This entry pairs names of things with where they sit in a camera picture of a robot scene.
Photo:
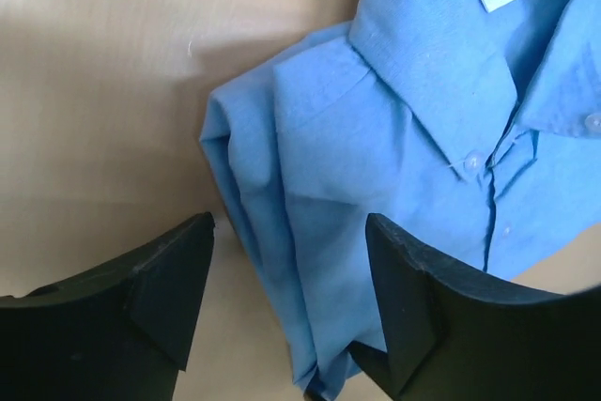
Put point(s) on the light blue long sleeve shirt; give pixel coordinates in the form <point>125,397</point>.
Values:
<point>473,124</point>

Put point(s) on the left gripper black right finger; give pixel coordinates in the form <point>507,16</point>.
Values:
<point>453,332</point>

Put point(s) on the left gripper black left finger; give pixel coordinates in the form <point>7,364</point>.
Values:
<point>122,330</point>

